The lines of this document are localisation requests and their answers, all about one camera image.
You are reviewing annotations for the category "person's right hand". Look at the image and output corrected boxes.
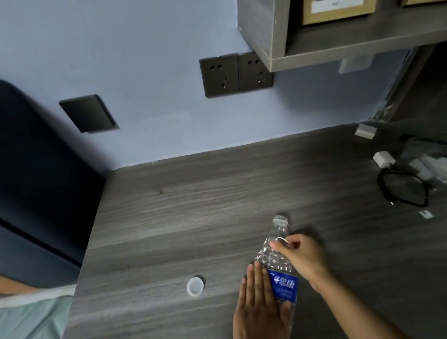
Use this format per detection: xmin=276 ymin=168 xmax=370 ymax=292
xmin=270 ymin=232 xmax=332 ymax=287

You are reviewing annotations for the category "person's left hand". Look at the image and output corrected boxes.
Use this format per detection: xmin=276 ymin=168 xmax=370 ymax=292
xmin=228 ymin=258 xmax=296 ymax=339

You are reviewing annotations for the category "clear blue-label water bottle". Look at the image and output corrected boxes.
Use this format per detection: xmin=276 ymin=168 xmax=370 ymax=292
xmin=249 ymin=213 xmax=304 ymax=335

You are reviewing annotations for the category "person's right forearm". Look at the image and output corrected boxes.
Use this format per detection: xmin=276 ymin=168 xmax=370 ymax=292
xmin=310 ymin=267 xmax=413 ymax=339

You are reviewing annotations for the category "white bottle cap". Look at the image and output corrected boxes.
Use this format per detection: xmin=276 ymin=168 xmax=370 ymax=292
xmin=185 ymin=275 xmax=206 ymax=298

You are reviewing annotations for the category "white charger adapter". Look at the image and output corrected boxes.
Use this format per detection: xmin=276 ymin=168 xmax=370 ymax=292
xmin=355 ymin=122 xmax=377 ymax=141
xmin=372 ymin=150 xmax=400 ymax=169

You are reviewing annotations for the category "clear plastic bag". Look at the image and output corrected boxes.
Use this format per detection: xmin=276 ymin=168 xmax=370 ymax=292
xmin=394 ymin=132 xmax=447 ymax=191

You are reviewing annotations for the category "light green bed sheet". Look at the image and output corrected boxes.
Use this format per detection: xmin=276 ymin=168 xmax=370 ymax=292
xmin=0 ymin=283 xmax=81 ymax=339

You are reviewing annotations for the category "dark blue padded headboard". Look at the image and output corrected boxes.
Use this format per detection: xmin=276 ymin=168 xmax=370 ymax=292
xmin=0 ymin=66 xmax=115 ymax=294

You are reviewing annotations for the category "black cable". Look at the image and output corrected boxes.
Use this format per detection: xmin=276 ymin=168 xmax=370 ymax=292
xmin=376 ymin=163 xmax=437 ymax=211

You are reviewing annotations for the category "dark wall socket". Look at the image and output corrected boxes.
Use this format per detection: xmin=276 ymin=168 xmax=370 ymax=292
xmin=237 ymin=50 xmax=275 ymax=93
xmin=199 ymin=53 xmax=241 ymax=99

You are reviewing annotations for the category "grey wooden wall shelf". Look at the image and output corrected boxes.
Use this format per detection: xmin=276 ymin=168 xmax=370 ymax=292
xmin=236 ymin=0 xmax=447 ymax=74

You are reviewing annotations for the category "dark wall switch panel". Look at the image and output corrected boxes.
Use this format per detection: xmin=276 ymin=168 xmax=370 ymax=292
xmin=58 ymin=93 xmax=119 ymax=136

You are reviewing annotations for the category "orange wooden bed frame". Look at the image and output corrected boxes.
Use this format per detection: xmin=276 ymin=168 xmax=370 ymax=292
xmin=0 ymin=266 xmax=40 ymax=297

